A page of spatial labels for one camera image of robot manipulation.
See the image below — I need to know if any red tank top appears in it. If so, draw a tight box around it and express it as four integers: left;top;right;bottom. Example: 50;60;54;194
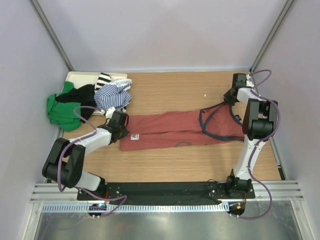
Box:
119;102;244;152

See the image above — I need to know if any green tank top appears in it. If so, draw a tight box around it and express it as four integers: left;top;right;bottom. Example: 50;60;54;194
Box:
46;81;82;132

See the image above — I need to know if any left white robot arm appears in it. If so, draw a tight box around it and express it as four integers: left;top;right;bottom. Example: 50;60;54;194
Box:
42;111;129;200

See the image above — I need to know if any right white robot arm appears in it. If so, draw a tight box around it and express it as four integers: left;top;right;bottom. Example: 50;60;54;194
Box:
223;73;281;198

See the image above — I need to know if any blue white striped tank top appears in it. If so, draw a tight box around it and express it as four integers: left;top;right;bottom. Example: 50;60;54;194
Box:
93;78;133;112

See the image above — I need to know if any black white striped tank top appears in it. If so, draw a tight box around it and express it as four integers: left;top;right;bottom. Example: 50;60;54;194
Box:
94;72;112;91

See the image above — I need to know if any cream plastic tray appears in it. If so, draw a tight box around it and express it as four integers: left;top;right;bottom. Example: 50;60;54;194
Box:
66;72;128;116

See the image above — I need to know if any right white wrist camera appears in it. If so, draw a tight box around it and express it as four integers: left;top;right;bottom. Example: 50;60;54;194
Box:
246;74;255;88

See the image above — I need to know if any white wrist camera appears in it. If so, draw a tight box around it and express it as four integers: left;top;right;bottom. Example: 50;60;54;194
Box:
246;74;255;88
104;107;116;119

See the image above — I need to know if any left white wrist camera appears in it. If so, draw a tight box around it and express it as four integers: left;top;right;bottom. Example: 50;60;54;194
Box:
104;107;116;119

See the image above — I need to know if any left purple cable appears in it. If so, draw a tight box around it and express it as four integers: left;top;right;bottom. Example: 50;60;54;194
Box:
57;105;128;217

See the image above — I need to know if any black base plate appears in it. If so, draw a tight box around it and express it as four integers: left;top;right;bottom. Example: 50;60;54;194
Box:
76;180;255;217

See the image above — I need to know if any slotted cable duct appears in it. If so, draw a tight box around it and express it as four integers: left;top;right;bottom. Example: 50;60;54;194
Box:
42;202;229;213

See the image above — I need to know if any aluminium front rail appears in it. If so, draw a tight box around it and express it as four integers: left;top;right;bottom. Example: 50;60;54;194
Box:
30;180;304;203

